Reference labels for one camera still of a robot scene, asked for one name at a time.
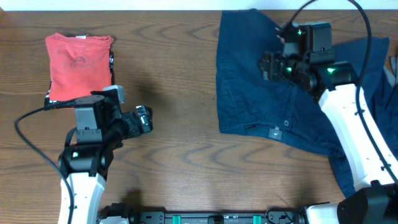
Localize dark blue denim shorts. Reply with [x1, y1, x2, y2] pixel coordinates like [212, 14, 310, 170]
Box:
[216, 9, 355, 197]

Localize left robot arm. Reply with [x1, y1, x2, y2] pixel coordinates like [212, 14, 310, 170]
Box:
[58, 92, 153, 223]

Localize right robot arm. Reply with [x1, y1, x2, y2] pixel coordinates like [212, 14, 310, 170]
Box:
[259, 22, 397, 223]

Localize folded red t-shirt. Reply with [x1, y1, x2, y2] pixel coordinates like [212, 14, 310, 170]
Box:
[45, 33, 114, 101]

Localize dark blue garment pile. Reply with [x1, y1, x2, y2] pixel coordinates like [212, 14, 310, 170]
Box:
[331, 36, 398, 141]

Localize folded black patterned garment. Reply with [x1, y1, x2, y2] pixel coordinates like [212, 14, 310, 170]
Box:
[44, 51, 114, 106]

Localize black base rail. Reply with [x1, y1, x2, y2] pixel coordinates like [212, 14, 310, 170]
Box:
[96, 203, 307, 224]

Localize left black cable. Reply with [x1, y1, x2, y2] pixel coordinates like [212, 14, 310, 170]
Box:
[14, 98, 78, 224]

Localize black cable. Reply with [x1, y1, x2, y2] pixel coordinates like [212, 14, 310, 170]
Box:
[14, 98, 78, 224]
[287, 0, 398, 184]

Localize right black cable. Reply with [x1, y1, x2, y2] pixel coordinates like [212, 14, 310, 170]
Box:
[287, 0, 398, 184]

